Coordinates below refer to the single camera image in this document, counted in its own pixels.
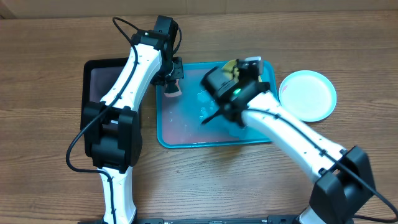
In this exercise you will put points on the black rectangular tray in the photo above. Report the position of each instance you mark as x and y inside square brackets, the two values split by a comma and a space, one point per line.
[99, 76]

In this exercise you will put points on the light blue plate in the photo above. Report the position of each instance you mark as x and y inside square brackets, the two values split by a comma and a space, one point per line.
[308, 95]

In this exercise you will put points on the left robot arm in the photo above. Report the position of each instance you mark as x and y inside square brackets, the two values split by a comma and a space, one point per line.
[110, 127]

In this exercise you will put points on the green plate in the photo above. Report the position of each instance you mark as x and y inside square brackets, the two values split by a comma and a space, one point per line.
[226, 69]

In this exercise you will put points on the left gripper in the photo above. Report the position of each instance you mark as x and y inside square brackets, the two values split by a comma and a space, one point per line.
[179, 74]

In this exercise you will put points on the teal serving tray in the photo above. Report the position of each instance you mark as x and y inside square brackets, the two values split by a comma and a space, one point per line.
[179, 118]

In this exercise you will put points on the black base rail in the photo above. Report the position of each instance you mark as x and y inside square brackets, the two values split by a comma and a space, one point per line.
[271, 219]

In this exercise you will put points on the green and pink sponge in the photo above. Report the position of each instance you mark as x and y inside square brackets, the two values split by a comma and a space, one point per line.
[172, 89]

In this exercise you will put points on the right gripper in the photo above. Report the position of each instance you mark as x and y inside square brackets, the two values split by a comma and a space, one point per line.
[262, 86]

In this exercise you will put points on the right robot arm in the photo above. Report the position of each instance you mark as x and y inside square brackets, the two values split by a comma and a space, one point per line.
[343, 179]

